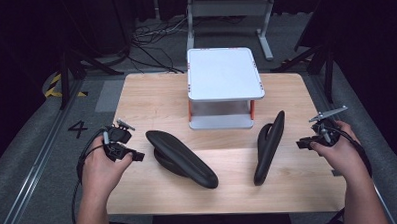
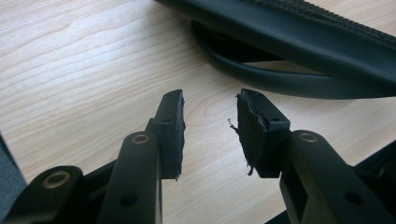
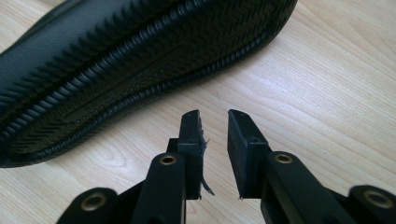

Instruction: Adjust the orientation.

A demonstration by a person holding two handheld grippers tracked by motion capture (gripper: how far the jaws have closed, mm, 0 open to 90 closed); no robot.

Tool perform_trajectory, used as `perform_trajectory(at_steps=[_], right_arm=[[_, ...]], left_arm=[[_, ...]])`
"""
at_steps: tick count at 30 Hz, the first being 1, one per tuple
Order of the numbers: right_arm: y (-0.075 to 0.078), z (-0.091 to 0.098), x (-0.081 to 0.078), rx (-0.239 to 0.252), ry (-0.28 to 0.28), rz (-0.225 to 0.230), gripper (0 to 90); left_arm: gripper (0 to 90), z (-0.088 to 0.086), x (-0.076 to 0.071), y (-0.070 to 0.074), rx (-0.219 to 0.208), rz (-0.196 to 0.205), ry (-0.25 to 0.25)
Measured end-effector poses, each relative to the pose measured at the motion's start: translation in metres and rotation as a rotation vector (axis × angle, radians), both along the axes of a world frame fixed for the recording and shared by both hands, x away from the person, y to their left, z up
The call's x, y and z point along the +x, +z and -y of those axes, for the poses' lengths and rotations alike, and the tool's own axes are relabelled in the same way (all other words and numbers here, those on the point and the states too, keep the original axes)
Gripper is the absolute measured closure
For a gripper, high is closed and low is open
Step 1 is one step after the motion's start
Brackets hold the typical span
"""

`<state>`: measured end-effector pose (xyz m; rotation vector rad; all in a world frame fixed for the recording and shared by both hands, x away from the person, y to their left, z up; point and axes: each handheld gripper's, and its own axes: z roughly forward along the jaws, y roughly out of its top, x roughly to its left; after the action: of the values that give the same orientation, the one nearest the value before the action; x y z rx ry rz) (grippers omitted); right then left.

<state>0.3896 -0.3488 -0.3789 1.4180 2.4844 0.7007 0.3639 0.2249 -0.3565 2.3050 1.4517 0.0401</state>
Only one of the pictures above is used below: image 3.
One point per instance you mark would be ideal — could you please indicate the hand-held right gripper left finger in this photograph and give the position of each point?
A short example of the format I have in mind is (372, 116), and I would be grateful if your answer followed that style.
(190, 146)

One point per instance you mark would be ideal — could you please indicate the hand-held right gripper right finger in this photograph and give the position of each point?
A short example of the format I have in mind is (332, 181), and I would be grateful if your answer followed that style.
(246, 155)

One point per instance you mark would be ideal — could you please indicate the black shoe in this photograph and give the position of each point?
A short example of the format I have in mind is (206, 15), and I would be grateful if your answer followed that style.
(130, 74)

